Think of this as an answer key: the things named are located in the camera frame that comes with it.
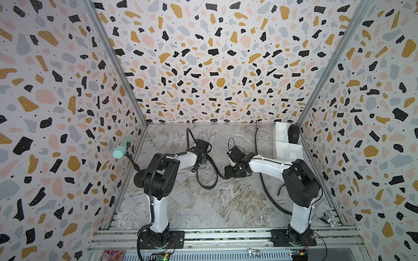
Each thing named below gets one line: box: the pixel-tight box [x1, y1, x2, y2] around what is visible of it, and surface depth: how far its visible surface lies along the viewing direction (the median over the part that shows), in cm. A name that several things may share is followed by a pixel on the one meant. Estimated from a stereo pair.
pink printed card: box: [100, 249, 126, 261], surface depth 70 cm
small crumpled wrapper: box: [322, 212, 337, 228], surface depth 80 cm
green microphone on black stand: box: [112, 134, 137, 166], surface depth 66 cm
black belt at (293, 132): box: [287, 123, 300, 145], surface depth 106 cm
